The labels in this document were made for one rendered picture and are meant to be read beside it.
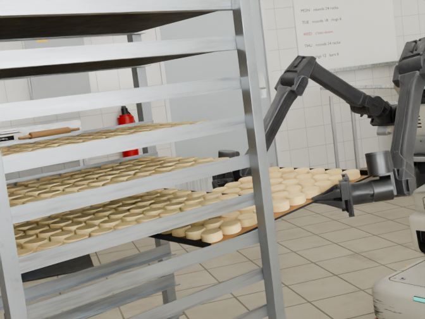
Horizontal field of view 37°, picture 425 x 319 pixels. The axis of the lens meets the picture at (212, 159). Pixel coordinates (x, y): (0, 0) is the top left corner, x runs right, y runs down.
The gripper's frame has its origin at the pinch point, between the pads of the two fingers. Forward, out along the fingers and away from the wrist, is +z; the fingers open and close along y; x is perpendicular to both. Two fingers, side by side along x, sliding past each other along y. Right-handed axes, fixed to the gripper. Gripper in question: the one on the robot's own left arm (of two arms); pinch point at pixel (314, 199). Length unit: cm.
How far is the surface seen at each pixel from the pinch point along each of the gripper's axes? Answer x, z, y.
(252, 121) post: -18.1, 11.7, -24.7
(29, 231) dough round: -32, 63, -11
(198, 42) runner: -23, 20, -44
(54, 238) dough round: -41, 54, -11
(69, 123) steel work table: 389, 191, -3
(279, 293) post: -19.3, 12.1, 16.1
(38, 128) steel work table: 379, 217, -5
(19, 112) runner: -53, 50, -37
